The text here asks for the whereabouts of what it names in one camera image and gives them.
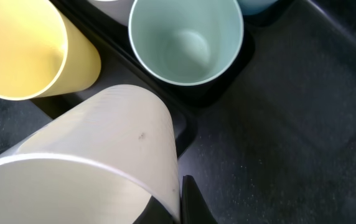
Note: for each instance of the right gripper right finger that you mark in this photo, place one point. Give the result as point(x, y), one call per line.
point(193, 208)

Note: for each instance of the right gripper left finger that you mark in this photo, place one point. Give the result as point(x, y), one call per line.
point(156, 214)

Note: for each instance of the white cup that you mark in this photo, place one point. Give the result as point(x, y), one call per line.
point(109, 130)

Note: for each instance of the yellow cup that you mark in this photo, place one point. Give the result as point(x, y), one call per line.
point(19, 46)

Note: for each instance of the black tray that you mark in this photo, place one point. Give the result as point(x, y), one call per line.
point(119, 71)

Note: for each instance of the green cup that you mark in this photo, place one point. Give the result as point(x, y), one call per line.
point(184, 46)

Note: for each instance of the grey cup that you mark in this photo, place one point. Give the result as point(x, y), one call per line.
point(115, 11)

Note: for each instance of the blue cup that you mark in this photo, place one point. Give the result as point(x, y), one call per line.
point(254, 6)

